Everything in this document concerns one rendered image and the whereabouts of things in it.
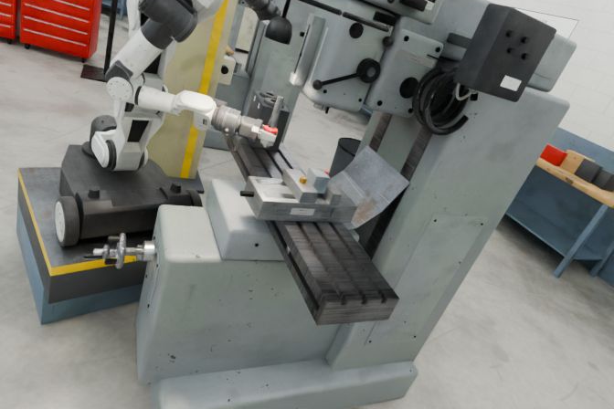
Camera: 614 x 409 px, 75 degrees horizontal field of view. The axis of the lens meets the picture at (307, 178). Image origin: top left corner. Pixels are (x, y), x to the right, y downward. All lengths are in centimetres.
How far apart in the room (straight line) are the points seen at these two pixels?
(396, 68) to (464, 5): 28
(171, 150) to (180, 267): 195
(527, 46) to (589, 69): 448
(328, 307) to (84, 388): 119
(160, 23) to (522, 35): 99
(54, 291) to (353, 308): 125
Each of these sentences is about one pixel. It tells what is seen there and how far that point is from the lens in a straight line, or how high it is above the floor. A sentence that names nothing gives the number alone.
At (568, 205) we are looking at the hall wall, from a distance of 550.
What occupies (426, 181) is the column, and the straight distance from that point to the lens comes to 145.
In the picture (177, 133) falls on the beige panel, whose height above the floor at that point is 40.
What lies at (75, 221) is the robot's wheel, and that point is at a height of 55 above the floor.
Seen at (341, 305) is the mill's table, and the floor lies 95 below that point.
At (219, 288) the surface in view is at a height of 64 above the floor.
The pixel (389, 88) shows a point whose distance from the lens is 131.
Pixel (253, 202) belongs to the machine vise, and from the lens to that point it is 124.
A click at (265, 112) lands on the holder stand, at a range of 167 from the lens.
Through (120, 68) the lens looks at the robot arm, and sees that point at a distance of 140.
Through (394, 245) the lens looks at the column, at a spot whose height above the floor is 89.
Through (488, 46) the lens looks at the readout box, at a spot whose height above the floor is 163.
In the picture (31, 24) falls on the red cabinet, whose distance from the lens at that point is 588.
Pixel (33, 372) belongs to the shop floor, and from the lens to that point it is 202.
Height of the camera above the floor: 159
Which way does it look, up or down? 23 degrees down
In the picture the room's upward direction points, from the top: 20 degrees clockwise
